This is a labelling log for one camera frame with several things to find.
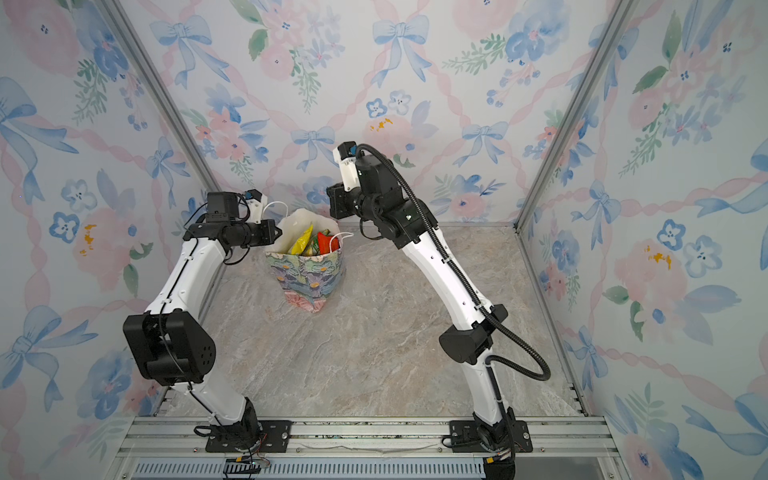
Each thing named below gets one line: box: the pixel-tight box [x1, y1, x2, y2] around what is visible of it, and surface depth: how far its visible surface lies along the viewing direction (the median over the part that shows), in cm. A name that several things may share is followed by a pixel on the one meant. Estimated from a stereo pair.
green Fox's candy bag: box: [304, 232, 320, 256], surface depth 90 cm
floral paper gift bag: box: [265, 208, 345, 313], surface depth 87 cm
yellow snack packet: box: [291, 223, 314, 255], surface depth 86 cm
